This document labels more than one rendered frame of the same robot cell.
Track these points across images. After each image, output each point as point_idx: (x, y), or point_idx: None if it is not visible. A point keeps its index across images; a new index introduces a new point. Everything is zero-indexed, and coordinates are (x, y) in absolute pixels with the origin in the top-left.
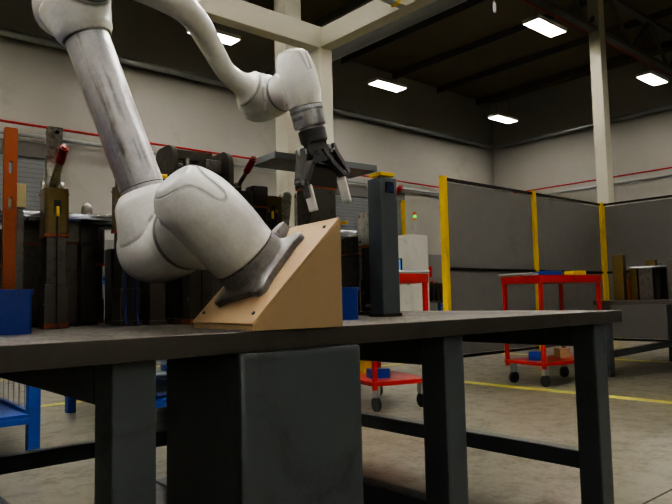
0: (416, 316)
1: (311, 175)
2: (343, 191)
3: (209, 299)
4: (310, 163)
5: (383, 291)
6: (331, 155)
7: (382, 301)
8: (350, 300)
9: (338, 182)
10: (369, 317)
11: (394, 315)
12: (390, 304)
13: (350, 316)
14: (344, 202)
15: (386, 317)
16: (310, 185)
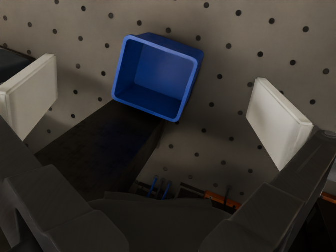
0: (15, 0)
1: (300, 152)
2: (41, 95)
3: (330, 217)
4: (302, 214)
5: (3, 68)
6: (23, 190)
7: (16, 68)
8: (153, 40)
9: (23, 133)
10: (65, 69)
11: (15, 51)
12: (8, 58)
13: (162, 37)
14: (56, 89)
15: (63, 33)
16: (309, 123)
